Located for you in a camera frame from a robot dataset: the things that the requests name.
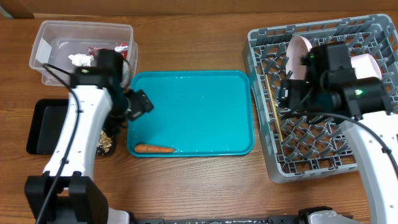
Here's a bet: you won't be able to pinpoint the clear plastic bin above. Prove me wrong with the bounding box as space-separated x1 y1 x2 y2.
29 21 138 86

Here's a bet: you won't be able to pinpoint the white napkin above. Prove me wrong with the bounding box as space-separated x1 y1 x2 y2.
68 54 94 67

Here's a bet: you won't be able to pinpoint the black tray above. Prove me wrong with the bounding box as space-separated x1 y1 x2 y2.
26 99 68 156

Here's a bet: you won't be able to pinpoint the rice and food scraps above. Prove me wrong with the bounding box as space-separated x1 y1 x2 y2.
96 131 113 156

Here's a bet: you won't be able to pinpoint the red foil wrapper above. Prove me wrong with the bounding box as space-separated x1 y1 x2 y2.
88 42 129 59

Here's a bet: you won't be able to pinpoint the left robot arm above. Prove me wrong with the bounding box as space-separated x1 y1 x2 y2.
24 49 154 223

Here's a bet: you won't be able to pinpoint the orange carrot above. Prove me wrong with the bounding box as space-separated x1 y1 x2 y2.
135 144 175 153

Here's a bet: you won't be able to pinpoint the large pink plate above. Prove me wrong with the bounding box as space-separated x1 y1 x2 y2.
285 35 312 80

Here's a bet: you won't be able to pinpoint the small pink bowl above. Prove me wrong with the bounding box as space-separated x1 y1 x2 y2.
351 54 382 80

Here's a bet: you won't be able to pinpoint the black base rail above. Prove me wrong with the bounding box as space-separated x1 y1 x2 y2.
130 215 303 224

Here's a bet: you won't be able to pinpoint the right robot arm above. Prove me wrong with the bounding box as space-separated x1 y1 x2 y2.
279 42 397 223

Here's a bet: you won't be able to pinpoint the teal serving tray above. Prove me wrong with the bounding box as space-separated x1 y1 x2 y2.
126 70 254 157

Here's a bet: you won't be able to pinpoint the wooden chopstick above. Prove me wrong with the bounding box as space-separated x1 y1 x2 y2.
264 75 284 142

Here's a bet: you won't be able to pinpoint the grey dishwasher rack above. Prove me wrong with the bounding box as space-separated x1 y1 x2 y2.
243 14 397 184

